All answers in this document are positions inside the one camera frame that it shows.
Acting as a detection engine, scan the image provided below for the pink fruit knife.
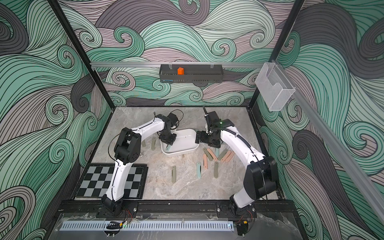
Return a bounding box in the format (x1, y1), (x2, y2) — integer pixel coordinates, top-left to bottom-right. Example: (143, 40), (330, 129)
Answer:
(207, 149), (218, 161)

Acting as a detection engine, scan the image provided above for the aluminium wall rail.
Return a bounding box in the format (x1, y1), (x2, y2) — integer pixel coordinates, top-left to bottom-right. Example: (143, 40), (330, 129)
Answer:
(272, 60), (384, 223)
(90, 61), (264, 69)

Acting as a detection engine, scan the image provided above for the black right corner post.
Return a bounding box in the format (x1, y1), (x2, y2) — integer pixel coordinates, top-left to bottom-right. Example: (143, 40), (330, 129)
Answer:
(247, 1), (305, 111)

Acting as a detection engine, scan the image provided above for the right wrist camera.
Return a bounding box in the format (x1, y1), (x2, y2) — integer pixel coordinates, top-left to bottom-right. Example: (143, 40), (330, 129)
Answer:
(206, 111), (235, 129)

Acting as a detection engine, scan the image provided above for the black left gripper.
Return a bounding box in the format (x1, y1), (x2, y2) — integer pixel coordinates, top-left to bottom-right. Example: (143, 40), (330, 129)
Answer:
(160, 130), (178, 146)

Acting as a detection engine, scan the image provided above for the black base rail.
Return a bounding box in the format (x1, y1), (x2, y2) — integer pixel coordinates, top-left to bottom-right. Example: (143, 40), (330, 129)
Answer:
(58, 200), (299, 220)

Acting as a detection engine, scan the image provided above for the aluminium wall rail right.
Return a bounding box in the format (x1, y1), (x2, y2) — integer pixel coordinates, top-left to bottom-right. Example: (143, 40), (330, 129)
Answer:
(272, 60), (384, 223)

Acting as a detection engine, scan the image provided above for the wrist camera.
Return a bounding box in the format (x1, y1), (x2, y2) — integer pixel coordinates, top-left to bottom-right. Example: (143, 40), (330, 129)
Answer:
(206, 111), (235, 129)
(168, 113), (180, 130)

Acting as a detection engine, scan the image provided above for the black wall shelf tray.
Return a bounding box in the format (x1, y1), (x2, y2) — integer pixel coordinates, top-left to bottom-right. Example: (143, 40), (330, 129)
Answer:
(159, 65), (224, 84)

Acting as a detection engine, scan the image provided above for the olive knife box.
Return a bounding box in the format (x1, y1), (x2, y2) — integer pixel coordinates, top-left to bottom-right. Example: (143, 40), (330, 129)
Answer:
(172, 166), (177, 184)

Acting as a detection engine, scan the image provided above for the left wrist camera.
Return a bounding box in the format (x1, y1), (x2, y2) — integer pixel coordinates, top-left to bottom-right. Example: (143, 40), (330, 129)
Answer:
(168, 113), (180, 130)

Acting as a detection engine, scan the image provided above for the black white checkerboard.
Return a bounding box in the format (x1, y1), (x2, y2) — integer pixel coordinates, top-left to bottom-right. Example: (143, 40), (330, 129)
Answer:
(75, 163), (149, 201)

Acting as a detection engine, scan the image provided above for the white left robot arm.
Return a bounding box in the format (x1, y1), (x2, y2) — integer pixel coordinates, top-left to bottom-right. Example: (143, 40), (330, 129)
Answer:
(102, 113), (178, 217)

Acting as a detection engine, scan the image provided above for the aluminium wall rail back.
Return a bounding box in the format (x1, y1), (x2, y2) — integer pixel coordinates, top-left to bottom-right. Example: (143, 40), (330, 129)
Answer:
(90, 61), (264, 69)

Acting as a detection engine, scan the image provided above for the olive fruit knife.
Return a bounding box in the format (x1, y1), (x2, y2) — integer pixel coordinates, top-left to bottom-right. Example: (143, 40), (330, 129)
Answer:
(217, 149), (228, 161)

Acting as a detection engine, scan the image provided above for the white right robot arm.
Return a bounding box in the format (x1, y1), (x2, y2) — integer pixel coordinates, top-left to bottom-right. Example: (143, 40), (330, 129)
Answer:
(196, 111), (279, 217)

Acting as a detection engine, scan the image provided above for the white storage box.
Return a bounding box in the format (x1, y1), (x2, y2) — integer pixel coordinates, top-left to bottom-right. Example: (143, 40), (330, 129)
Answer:
(161, 129), (200, 157)

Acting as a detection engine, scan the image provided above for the black corner frame post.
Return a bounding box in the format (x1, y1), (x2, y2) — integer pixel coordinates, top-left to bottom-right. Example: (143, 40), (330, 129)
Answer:
(47, 0), (116, 112)

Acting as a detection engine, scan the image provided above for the clear acrylic wall holder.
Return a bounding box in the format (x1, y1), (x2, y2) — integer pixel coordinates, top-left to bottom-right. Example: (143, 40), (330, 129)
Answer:
(255, 63), (296, 112)

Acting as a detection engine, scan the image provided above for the white slotted cable duct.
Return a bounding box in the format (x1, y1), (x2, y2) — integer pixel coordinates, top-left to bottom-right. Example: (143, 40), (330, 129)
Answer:
(59, 220), (235, 232)

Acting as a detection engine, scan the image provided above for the orange block on shelf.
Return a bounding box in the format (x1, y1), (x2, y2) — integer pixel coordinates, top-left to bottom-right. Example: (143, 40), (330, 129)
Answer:
(177, 67), (185, 75)

